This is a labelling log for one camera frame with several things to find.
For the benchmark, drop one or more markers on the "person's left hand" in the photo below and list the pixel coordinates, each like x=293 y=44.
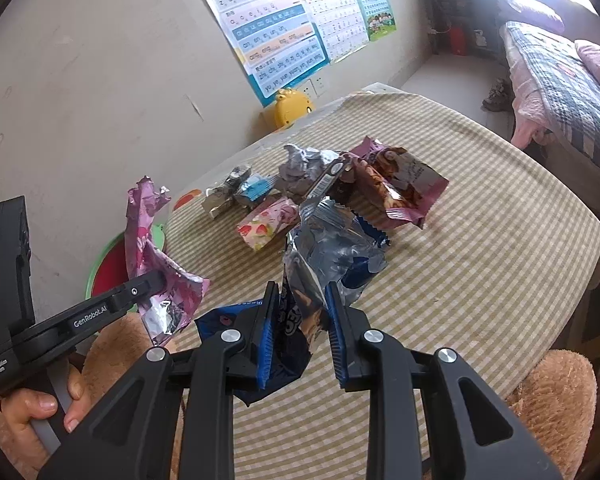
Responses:
x=30 y=405

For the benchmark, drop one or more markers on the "person's right leg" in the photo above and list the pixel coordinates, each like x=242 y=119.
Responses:
x=555 y=400

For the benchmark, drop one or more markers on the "red container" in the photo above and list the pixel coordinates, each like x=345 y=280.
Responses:
x=458 y=39

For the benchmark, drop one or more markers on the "red bin with green rim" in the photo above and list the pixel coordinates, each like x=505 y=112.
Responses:
x=107 y=275

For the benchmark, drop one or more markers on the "blue cookie wrapper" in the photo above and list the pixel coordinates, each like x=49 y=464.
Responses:
x=325 y=255

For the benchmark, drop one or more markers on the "grey paper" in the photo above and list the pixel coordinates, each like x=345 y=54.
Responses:
x=302 y=170

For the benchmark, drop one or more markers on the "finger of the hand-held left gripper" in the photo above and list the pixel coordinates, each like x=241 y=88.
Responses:
x=142 y=290

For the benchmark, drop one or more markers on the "black barcode wrapper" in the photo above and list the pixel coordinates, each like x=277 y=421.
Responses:
x=327 y=180

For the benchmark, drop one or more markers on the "dark metal shelf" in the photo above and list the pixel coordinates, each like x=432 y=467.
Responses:
x=460 y=0

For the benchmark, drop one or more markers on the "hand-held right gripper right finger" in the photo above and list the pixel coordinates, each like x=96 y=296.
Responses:
x=337 y=342

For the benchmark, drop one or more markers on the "black white printed carton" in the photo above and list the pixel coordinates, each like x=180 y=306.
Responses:
x=225 y=192

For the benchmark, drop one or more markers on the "purple pillow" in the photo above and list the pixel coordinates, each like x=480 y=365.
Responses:
x=530 y=10

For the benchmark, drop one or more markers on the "checked beige tablecloth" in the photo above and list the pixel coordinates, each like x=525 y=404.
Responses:
x=480 y=260

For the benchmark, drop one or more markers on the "pink purple wrapper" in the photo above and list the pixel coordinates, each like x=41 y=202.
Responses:
x=147 y=255

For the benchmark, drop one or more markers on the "pale grid wall poster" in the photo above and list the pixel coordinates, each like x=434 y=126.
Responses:
x=330 y=5

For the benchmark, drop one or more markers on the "green blue wall poster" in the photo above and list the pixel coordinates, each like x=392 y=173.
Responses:
x=372 y=0

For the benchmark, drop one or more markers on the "white wall socket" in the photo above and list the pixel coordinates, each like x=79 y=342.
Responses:
x=314 y=87

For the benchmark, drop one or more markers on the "yellow duck toy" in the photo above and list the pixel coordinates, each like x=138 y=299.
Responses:
x=292 y=107

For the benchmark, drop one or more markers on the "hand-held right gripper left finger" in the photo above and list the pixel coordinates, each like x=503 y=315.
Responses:
x=267 y=342

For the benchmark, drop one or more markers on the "bed with plaid quilt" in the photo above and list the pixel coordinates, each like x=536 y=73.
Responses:
x=560 y=90

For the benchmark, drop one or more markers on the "pair of shoes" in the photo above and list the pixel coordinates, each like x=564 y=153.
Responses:
x=497 y=95

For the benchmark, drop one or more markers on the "blue silver small wrapper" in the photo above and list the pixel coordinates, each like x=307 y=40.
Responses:
x=255 y=190

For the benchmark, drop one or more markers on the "pink strawberry print box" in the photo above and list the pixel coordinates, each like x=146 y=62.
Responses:
x=265 y=225

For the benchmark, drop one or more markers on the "blue letter wall poster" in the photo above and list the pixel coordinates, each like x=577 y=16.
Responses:
x=260 y=25

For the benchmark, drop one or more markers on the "brown maroon snack bag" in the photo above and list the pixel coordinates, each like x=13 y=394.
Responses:
x=405 y=180

